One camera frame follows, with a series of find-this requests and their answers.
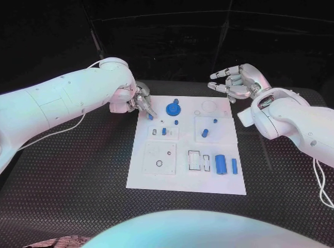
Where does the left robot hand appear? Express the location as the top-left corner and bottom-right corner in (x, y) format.
(128, 81), (158, 118)

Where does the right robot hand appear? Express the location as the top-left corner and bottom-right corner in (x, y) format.
(207, 64), (272, 104)

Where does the white task board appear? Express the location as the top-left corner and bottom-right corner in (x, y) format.
(125, 95), (248, 195)

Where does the blue gear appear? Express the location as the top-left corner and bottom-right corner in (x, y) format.
(165, 98), (181, 117)

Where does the large blue cylinder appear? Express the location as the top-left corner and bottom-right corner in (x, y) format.
(214, 154), (229, 175)

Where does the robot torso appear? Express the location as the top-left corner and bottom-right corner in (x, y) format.
(80, 209), (331, 248)

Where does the white cable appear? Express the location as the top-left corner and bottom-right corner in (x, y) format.
(17, 113), (86, 151)
(86, 59), (106, 69)
(312, 158), (334, 220)

